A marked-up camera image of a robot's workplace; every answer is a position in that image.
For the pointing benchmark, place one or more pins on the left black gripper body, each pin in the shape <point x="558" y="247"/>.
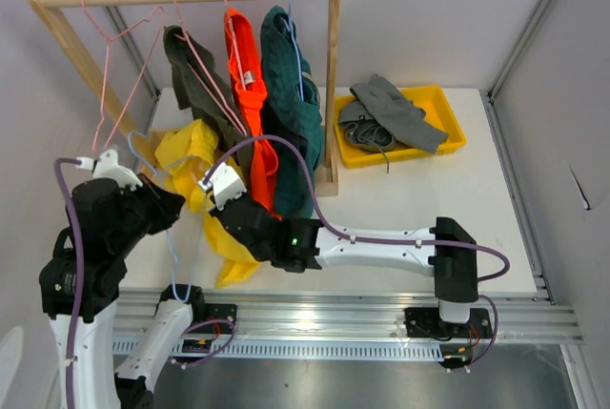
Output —
<point x="148" y="212"/>

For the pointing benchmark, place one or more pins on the grey shorts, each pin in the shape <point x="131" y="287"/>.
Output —
<point x="380" y="118"/>

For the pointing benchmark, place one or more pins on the olive green shorts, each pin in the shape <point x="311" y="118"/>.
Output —
<point x="191" y="95"/>

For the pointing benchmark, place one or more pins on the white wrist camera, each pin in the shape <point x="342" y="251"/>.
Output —
<point x="224" y="185"/>
<point x="107" y="165"/>

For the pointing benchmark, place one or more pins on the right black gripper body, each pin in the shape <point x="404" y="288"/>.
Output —
<point x="245" y="196"/>

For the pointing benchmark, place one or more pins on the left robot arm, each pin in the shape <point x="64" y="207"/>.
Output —
<point x="80" y="290"/>

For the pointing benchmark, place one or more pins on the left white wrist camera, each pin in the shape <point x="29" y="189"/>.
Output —
<point x="107" y="165"/>

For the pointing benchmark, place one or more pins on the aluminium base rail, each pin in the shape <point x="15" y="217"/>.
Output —
<point x="381" y="318"/>

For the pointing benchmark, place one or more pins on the blue wire hanger green shorts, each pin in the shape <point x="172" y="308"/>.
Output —
<point x="291" y="29"/>

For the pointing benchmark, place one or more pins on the yellow plastic tray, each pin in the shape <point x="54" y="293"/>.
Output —
<point x="439" y="113"/>

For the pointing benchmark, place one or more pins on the pink wire hanger olive shorts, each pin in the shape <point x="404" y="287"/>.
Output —
<point x="211" y="85"/>

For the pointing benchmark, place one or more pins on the pink wire hanger orange shorts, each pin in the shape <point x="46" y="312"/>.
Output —
<point x="233" y="49"/>

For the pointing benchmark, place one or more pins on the wooden clothes rack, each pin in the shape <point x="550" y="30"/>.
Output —
<point x="50" y="14"/>

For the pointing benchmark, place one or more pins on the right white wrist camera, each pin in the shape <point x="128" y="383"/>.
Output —
<point x="224" y="185"/>

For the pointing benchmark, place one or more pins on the dark green shorts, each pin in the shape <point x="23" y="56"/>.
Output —
<point x="286" y="116"/>

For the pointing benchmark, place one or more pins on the slotted cable duct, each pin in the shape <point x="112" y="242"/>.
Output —
<point x="396" y="350"/>

